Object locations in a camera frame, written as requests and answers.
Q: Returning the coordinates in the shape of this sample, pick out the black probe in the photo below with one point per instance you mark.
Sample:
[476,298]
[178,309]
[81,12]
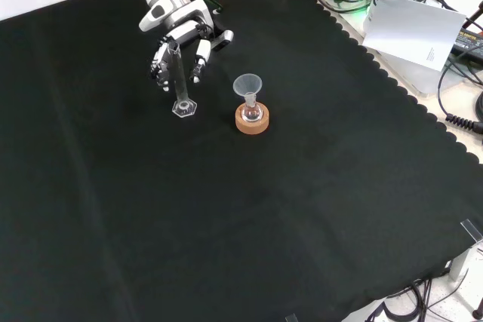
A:
[473,14]

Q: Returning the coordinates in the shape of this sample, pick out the white paper sheet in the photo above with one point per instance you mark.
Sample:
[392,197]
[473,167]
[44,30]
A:
[407,28]

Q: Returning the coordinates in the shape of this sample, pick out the clear tape piece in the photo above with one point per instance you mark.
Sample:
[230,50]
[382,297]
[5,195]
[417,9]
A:
[291,318]

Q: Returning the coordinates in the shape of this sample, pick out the round-bottom glass flask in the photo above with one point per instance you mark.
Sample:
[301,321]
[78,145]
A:
[252,112]

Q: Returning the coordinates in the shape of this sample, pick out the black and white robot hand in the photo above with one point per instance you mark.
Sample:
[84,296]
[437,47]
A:
[188,29]

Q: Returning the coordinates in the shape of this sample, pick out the aluminium frame piece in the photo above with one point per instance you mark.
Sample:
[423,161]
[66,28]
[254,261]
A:
[462,261]

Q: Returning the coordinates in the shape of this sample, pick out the clear plastic funnel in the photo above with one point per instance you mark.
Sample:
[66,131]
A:
[247,84]

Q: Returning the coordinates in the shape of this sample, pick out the black bench cloth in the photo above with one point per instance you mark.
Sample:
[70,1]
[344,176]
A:
[226,224]

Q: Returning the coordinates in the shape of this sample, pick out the black power adapter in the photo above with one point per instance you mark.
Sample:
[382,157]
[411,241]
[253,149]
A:
[468,41]

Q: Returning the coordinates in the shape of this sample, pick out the clear graduated cylinder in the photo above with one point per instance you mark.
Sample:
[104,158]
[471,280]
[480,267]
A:
[181,84]

